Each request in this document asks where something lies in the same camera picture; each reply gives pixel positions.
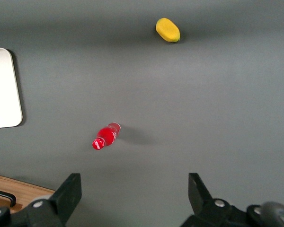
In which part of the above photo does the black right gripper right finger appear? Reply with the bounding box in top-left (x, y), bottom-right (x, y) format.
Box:
top-left (179, 173), bottom-right (248, 227)

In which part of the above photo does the yellow sponge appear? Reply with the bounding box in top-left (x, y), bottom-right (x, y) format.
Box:
top-left (155, 17), bottom-right (181, 43)

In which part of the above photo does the short black drawer handle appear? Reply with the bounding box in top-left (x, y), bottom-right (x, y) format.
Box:
top-left (0, 188), bottom-right (17, 208)

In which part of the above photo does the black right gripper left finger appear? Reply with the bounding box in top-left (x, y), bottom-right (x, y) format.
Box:
top-left (26, 173), bottom-right (82, 227)

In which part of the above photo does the dark grey table mat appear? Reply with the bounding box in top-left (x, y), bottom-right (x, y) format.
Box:
top-left (0, 0), bottom-right (284, 227)

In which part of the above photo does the grey cable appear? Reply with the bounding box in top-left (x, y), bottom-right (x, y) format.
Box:
top-left (261, 201), bottom-right (284, 227)

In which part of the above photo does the wooden drawer, short handle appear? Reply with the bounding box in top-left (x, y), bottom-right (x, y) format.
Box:
top-left (0, 179), bottom-right (50, 213)

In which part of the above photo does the red soda bottle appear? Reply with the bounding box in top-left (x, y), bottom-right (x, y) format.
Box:
top-left (92, 122), bottom-right (122, 151)

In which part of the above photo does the wooden drawer cabinet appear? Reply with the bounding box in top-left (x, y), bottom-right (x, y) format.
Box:
top-left (0, 172), bottom-right (55, 215)

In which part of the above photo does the white plastic tray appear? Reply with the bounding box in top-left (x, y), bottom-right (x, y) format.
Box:
top-left (0, 47), bottom-right (23, 130)

